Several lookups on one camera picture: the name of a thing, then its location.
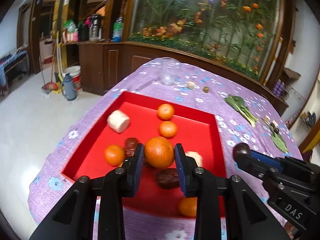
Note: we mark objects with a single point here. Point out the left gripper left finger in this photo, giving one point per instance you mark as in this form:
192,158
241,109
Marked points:
133,169

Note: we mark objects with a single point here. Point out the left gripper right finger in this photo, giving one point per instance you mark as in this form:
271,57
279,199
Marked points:
185,166

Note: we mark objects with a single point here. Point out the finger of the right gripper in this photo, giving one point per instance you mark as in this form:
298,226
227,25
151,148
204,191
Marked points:
253,166
265,158

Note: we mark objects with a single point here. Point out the pale sugarcane chunk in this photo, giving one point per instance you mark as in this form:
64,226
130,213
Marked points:
198,158
190,85
118,121

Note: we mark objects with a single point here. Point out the dark round passion fruit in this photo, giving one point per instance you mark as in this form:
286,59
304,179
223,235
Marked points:
240,149

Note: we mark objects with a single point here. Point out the dark red date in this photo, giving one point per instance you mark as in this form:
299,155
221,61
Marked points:
168,178

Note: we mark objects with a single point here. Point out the small orange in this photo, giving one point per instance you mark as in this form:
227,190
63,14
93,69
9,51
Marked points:
114,155

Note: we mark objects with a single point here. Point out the large green leaf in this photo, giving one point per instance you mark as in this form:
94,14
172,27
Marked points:
278,141

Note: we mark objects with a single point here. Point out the purple floral tablecloth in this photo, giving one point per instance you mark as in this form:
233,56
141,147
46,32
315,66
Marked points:
53,197

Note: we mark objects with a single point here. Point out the red tray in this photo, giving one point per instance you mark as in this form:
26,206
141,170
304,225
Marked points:
136,116

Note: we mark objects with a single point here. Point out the green bok choy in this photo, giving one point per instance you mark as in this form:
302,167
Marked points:
238,104

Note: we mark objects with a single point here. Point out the small green fruit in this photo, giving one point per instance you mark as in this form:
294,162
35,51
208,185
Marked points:
206,89

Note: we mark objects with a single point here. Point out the grey thermos jug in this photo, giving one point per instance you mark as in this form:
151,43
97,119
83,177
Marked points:
68,88

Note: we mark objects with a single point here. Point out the clear plastic cup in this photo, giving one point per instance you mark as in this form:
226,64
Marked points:
169,70

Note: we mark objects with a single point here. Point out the white red bucket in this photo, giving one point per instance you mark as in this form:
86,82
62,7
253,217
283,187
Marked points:
75,73

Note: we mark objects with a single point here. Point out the water bottle green label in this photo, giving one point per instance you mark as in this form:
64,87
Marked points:
118,30

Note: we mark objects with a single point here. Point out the black coffee maker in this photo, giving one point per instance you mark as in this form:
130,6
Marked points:
95,27

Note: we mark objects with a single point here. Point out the dark table with cloth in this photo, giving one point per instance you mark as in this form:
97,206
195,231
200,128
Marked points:
18,62

